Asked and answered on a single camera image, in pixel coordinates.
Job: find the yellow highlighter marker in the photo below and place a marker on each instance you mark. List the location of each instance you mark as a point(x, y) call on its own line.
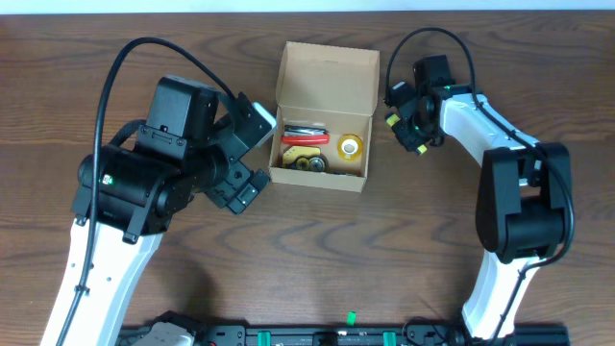
point(407, 134)

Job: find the brown cardboard box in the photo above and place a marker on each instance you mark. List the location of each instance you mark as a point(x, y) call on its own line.
point(331, 88)

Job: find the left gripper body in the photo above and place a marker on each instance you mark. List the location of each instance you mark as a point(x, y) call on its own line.
point(238, 182)

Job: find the clear adhesive tape roll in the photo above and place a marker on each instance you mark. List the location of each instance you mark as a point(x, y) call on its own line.
point(349, 147)

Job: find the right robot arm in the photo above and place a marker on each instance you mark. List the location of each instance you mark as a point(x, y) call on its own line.
point(521, 206)

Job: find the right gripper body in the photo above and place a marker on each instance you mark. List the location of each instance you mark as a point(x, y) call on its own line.
point(404, 123)

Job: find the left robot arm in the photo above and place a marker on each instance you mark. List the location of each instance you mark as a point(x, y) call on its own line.
point(192, 142)

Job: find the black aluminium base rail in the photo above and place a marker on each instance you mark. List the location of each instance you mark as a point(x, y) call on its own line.
point(172, 328)

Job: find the correction tape dispenser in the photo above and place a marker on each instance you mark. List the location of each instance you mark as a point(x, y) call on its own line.
point(316, 164)

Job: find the yellow sticky note pad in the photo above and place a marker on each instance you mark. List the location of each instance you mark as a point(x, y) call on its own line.
point(292, 153)

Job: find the small green clip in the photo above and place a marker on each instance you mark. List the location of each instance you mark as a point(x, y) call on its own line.
point(351, 318)

